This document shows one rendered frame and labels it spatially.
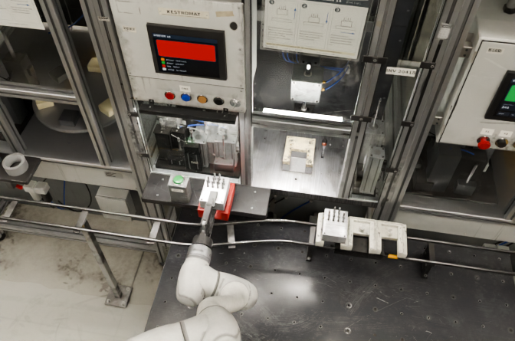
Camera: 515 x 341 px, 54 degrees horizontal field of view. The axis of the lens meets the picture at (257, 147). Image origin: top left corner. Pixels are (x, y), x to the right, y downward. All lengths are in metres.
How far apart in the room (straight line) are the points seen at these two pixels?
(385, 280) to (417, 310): 0.17
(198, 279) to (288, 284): 0.54
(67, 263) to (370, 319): 1.80
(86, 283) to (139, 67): 1.64
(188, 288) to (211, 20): 0.89
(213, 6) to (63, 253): 2.08
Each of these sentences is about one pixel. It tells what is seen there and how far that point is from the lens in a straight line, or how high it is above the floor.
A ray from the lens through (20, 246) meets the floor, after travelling 3.39.
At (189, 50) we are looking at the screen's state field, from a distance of 1.67.
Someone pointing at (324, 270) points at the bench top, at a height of 0.68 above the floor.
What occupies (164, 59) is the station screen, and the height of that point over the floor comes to 1.61.
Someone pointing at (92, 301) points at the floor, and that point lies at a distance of 3.07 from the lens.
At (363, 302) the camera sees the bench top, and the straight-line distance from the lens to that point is 2.24.
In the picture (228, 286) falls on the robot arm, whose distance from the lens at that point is 1.82.
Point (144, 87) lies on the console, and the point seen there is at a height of 1.44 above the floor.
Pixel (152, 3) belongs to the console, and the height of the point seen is 1.80.
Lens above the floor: 2.70
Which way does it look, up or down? 50 degrees down
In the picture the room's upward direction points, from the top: straight up
